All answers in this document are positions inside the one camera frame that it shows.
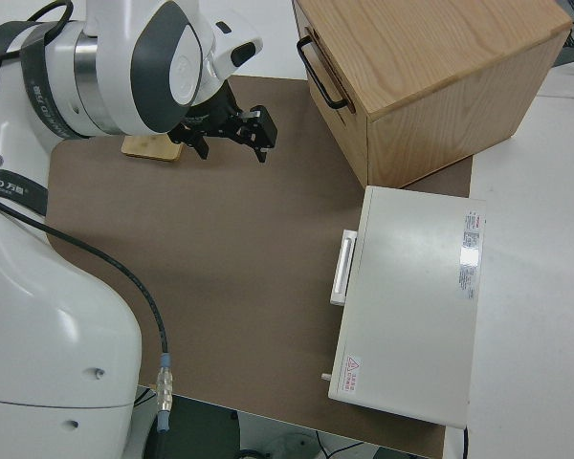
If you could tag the brown table mat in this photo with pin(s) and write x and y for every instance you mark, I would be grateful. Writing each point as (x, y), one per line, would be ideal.
(220, 239)

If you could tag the white toaster oven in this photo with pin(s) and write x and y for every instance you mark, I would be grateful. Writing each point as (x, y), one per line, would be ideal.
(411, 311)

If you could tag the wooden mug rack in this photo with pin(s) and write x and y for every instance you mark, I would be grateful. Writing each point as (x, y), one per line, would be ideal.
(148, 148)

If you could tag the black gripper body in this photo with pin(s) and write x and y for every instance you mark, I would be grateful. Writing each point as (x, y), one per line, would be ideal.
(215, 124)

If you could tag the wooden drawer cabinet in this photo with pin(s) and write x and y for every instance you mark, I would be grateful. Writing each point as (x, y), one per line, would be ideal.
(435, 72)

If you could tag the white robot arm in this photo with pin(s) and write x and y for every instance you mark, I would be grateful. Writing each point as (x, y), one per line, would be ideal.
(52, 311)

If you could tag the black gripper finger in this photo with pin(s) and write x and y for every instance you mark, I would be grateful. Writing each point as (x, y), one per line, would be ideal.
(201, 146)
(265, 129)

